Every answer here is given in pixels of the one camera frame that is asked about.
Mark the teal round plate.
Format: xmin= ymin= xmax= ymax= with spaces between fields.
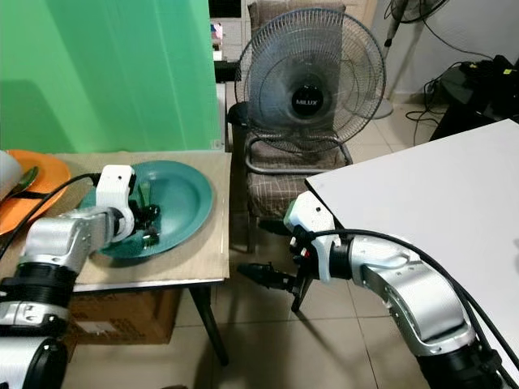
xmin=77 ymin=159 xmax=214 ymax=261

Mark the brown plaid chair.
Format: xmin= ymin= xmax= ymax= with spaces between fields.
xmin=231 ymin=0 xmax=367 ymax=220

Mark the wooden table with black legs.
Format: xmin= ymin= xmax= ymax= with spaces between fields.
xmin=0 ymin=150 xmax=237 ymax=367

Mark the brown cardboard box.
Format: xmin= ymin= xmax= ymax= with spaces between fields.
xmin=68 ymin=287 xmax=197 ymax=346

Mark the orange round plate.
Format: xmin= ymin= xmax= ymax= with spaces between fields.
xmin=0 ymin=148 xmax=73 ymax=237

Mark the green spoon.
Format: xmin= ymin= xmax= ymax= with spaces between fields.
xmin=6 ymin=165 xmax=41 ymax=201

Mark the grey Milux fan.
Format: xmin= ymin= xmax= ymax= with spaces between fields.
xmin=234 ymin=7 xmax=387 ymax=156

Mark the white cup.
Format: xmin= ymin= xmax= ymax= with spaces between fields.
xmin=0 ymin=151 xmax=24 ymax=196

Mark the green backdrop screen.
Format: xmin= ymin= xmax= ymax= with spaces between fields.
xmin=0 ymin=0 xmax=222 ymax=156

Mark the white shelf unit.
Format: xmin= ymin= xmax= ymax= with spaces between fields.
xmin=208 ymin=0 xmax=249 ymax=62

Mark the black equipment bag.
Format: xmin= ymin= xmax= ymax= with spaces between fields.
xmin=428 ymin=54 xmax=519 ymax=140

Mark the dark standing fan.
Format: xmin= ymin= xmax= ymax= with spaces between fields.
xmin=384 ymin=0 xmax=453 ymax=49

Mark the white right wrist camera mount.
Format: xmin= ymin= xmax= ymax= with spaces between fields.
xmin=283 ymin=190 xmax=336 ymax=282

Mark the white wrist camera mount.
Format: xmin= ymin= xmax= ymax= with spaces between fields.
xmin=283 ymin=190 xmax=336 ymax=282
xmin=95 ymin=165 xmax=138 ymax=221

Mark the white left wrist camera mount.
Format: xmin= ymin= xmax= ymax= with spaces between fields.
xmin=95 ymin=165 xmax=138 ymax=221

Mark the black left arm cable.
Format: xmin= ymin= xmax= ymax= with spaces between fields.
xmin=0 ymin=172 xmax=103 ymax=254

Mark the black floor cable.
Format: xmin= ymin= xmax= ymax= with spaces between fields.
xmin=404 ymin=79 xmax=448 ymax=124

